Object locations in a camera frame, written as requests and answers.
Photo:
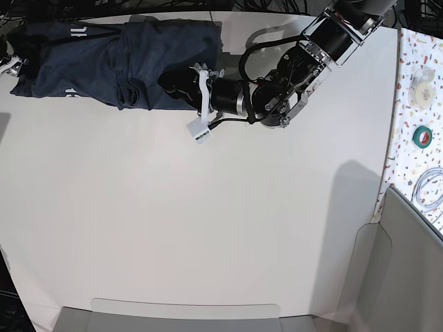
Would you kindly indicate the green tape roll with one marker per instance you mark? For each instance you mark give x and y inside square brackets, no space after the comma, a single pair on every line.
[422,137]

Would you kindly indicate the dark blue t-shirt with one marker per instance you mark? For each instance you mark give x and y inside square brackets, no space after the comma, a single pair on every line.
[116,64]

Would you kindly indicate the grey bin right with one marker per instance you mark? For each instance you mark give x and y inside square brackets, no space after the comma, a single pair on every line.
[394,281]

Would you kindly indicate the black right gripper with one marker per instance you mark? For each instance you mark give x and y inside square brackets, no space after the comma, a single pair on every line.
[11,64]

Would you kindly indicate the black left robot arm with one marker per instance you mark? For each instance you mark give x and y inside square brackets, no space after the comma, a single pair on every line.
[276,98]

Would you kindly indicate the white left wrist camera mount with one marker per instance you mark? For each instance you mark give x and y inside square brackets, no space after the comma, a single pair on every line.
[199,128]

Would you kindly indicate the grey bin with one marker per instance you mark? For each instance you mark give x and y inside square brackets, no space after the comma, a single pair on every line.
[394,281]
[118,315]

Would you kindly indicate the grey bin bottom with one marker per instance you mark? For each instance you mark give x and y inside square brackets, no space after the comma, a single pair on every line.
[118,315]

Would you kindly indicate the terrazzo pattern side table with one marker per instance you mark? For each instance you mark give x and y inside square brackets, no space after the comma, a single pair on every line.
[416,173]

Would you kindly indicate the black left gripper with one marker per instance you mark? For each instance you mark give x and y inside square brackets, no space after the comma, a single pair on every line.
[226,95]

